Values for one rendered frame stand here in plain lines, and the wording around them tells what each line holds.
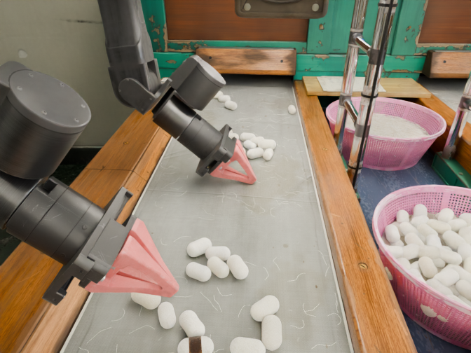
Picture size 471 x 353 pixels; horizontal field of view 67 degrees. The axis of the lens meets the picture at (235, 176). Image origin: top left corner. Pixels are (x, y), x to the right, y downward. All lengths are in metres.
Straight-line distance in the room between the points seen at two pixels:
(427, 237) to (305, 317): 0.24
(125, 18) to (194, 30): 0.60
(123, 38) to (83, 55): 1.56
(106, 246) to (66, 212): 0.04
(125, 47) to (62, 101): 0.29
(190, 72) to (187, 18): 0.61
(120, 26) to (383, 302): 0.50
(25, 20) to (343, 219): 1.94
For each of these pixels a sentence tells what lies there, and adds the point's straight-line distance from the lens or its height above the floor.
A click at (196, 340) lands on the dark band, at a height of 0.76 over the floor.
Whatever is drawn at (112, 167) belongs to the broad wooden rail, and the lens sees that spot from 0.67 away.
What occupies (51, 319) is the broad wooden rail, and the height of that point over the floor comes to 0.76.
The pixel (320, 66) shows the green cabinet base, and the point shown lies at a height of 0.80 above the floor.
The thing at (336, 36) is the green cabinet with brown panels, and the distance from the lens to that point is 1.16.
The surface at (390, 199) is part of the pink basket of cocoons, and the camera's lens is 0.60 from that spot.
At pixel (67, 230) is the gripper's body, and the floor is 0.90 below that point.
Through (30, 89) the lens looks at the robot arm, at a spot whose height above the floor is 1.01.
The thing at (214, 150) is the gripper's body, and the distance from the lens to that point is 0.57.
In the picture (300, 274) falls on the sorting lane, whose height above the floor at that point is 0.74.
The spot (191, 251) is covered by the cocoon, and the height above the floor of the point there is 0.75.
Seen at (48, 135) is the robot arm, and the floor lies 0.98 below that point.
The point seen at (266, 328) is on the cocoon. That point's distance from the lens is 0.40.
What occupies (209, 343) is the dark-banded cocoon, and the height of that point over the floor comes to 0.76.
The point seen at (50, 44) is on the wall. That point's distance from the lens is 2.18.
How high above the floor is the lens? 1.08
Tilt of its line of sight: 31 degrees down
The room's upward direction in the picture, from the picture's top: straight up
